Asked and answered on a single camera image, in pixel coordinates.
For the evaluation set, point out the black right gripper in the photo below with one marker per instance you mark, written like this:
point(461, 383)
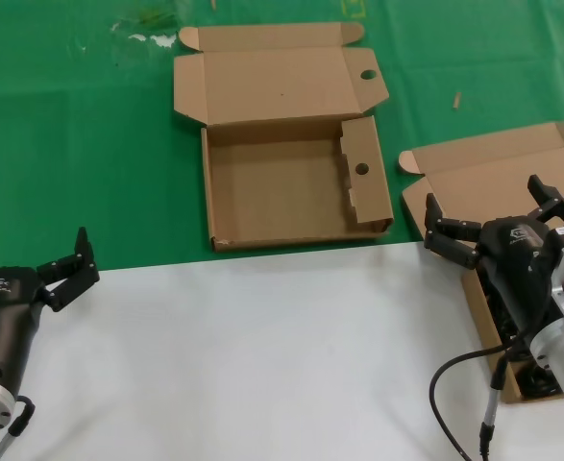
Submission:
point(512, 259)

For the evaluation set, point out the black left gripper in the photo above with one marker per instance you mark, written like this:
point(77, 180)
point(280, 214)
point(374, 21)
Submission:
point(3, 312)

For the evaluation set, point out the brown cardboard mailer box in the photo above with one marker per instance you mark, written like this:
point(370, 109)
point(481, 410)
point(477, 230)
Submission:
point(478, 177)
point(272, 192)

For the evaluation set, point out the green table cloth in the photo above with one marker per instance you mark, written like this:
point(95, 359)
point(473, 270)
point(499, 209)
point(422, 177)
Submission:
point(70, 144)

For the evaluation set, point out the clear plastic scrap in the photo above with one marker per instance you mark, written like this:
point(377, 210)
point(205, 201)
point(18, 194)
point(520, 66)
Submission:
point(164, 41)

